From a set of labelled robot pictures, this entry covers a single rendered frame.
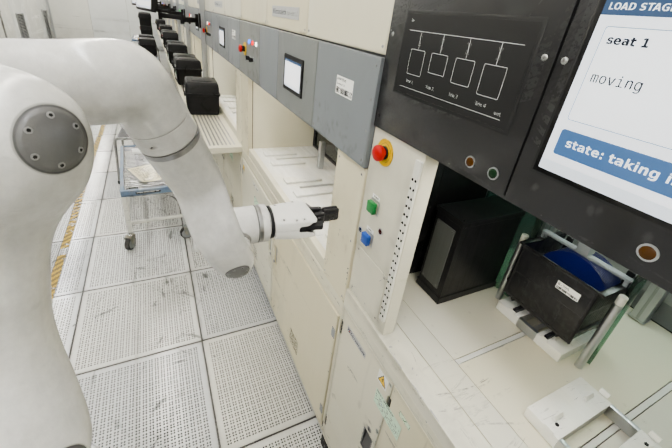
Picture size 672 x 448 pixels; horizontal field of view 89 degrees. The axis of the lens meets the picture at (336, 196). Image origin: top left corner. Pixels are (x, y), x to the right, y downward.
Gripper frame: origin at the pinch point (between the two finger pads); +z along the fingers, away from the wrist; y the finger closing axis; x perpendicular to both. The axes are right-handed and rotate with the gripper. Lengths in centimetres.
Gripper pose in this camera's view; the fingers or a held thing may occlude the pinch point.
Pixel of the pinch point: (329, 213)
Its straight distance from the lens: 84.6
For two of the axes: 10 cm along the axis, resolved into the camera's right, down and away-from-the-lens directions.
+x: 1.2, -8.8, -4.5
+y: 4.3, 4.6, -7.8
